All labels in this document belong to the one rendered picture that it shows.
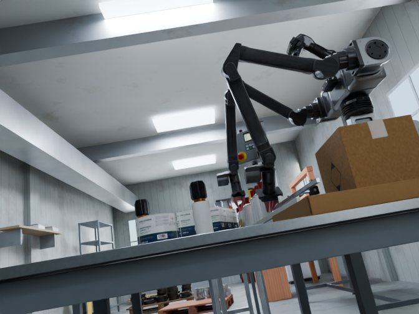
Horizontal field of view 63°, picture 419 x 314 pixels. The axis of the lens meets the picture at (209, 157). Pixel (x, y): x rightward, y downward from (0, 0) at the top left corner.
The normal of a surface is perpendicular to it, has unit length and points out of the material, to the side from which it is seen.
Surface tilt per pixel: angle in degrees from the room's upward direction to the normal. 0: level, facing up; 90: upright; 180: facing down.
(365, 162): 90
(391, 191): 90
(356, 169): 90
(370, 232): 90
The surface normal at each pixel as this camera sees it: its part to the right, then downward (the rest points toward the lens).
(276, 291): -0.03, -0.29
